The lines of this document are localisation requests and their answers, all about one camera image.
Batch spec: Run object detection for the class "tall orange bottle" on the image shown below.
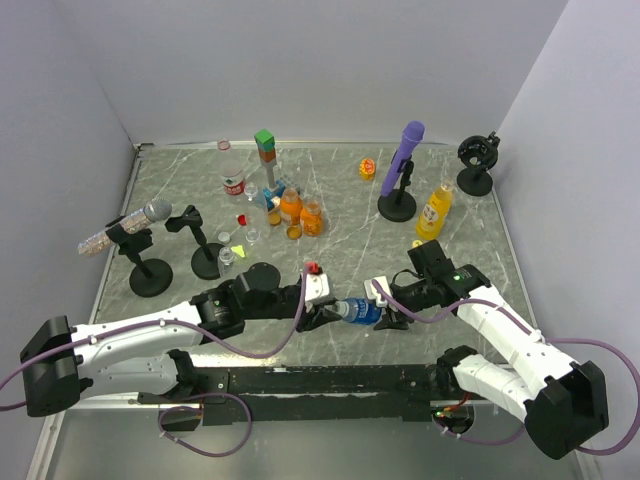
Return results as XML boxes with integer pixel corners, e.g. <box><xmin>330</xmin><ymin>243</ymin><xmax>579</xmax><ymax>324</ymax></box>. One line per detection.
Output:
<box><xmin>279</xmin><ymin>187</ymin><xmax>302</xmax><ymax>226</ymax></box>

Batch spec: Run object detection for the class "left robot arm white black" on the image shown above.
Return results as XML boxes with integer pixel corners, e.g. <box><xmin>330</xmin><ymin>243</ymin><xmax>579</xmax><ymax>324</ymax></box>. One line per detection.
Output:
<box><xmin>20</xmin><ymin>262</ymin><xmax>335</xmax><ymax>418</ymax></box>

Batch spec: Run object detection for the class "black microphone stand centre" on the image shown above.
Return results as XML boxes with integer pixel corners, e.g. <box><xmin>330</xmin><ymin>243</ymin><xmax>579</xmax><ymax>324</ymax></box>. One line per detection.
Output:
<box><xmin>377</xmin><ymin>156</ymin><xmax>417</xmax><ymax>223</ymax></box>

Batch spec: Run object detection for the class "black ring stand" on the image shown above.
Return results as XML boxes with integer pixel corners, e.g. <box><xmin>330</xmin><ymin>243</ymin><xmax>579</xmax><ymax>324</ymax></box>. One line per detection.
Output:
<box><xmin>456</xmin><ymin>131</ymin><xmax>501</xmax><ymax>197</ymax></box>

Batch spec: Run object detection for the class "purple microphone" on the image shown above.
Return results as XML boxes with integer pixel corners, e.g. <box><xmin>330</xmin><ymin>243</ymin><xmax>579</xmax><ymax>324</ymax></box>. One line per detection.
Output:
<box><xmin>380</xmin><ymin>120</ymin><xmax>426</xmax><ymax>197</ymax></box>

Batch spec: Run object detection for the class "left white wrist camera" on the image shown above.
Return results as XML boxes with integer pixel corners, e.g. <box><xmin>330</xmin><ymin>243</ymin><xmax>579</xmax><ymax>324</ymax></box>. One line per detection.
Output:
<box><xmin>304</xmin><ymin>262</ymin><xmax>335</xmax><ymax>307</ymax></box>

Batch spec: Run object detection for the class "purple cable loop below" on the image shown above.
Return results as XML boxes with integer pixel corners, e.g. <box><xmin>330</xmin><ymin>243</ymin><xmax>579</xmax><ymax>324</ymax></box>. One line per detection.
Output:
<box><xmin>157</xmin><ymin>392</ymin><xmax>254</xmax><ymax>457</ymax></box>

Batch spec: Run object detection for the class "small clear bottle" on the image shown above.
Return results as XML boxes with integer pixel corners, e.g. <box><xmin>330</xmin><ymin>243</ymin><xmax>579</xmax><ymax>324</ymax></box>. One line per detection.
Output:
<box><xmin>244</xmin><ymin>182</ymin><xmax>268</xmax><ymax>211</ymax></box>

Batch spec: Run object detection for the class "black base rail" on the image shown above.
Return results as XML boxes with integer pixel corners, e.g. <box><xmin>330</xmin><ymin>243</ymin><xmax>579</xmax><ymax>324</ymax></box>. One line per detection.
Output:
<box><xmin>137</xmin><ymin>364</ymin><xmax>464</xmax><ymax>426</ymax></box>

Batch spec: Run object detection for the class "silver glitter microphone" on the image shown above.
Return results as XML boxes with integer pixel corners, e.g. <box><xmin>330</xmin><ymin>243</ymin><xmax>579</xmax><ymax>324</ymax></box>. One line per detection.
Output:
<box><xmin>77</xmin><ymin>198</ymin><xmax>172</xmax><ymax>257</ymax></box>

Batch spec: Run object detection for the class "yellow orange toy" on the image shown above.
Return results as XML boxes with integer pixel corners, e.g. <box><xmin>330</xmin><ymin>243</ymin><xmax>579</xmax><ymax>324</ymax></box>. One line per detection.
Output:
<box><xmin>358</xmin><ymin>158</ymin><xmax>376</xmax><ymax>181</ymax></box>

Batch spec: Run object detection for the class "empty black microphone stand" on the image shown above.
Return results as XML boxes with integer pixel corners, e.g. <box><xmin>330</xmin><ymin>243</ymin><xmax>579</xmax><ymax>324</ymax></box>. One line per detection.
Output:
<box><xmin>164</xmin><ymin>205</ymin><xmax>223</xmax><ymax>280</ymax></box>

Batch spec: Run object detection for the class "lime green block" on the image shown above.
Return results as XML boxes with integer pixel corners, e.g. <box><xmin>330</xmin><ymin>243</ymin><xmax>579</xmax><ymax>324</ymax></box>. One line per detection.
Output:
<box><xmin>231</xmin><ymin>245</ymin><xmax>247</xmax><ymax>258</ymax></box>

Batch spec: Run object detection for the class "red label water bottle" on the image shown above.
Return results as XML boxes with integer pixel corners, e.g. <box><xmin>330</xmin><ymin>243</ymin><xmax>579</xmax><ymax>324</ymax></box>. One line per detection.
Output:
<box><xmin>217</xmin><ymin>139</ymin><xmax>245</xmax><ymax>196</ymax></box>

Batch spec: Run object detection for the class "clear plastic bottle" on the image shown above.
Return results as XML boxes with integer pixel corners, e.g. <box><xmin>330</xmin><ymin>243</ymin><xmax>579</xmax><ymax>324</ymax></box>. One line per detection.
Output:
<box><xmin>217</xmin><ymin>246</ymin><xmax>236</xmax><ymax>279</ymax></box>

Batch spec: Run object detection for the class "orange cap front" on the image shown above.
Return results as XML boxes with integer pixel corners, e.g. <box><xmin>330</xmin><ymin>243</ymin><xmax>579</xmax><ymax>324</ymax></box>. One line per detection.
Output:
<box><xmin>286</xmin><ymin>225</ymin><xmax>302</xmax><ymax>240</ymax></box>

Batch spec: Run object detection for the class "yellow juice bottle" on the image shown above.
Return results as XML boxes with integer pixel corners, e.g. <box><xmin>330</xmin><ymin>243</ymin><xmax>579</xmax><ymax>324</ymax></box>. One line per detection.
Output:
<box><xmin>416</xmin><ymin>180</ymin><xmax>454</xmax><ymax>241</ymax></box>

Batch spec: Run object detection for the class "blue label water bottle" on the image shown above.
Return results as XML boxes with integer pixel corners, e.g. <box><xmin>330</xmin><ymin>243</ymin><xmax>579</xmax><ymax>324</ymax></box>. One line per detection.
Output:
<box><xmin>332</xmin><ymin>298</ymin><xmax>382</xmax><ymax>325</ymax></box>

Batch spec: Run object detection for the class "short orange bottle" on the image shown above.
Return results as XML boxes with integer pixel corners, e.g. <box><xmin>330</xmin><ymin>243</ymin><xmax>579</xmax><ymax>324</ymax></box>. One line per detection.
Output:
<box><xmin>300</xmin><ymin>199</ymin><xmax>324</xmax><ymax>236</ymax></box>

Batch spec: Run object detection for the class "colourful block tower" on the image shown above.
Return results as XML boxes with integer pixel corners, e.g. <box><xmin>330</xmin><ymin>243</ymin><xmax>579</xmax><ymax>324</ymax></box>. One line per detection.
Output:
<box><xmin>254</xmin><ymin>129</ymin><xmax>300</xmax><ymax>210</ymax></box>

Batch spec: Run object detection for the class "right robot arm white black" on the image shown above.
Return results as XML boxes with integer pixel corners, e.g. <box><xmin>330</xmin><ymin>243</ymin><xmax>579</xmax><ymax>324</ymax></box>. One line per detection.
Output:
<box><xmin>364</xmin><ymin>240</ymin><xmax>609</xmax><ymax>459</ymax></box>

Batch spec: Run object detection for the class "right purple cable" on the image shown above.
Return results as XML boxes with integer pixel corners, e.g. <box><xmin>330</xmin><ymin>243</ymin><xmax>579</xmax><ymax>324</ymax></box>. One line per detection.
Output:
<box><xmin>372</xmin><ymin>279</ymin><xmax>640</xmax><ymax>456</ymax></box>

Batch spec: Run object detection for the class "black stand holding microphone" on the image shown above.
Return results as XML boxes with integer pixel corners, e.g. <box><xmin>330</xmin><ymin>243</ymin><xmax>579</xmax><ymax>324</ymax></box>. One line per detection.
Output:
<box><xmin>105</xmin><ymin>217</ymin><xmax>173</xmax><ymax>298</ymax></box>

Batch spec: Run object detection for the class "orange cap near bottles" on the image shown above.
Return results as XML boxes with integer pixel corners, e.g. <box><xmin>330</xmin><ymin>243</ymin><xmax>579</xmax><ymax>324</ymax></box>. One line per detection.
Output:
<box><xmin>269</xmin><ymin>213</ymin><xmax>281</xmax><ymax>226</ymax></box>

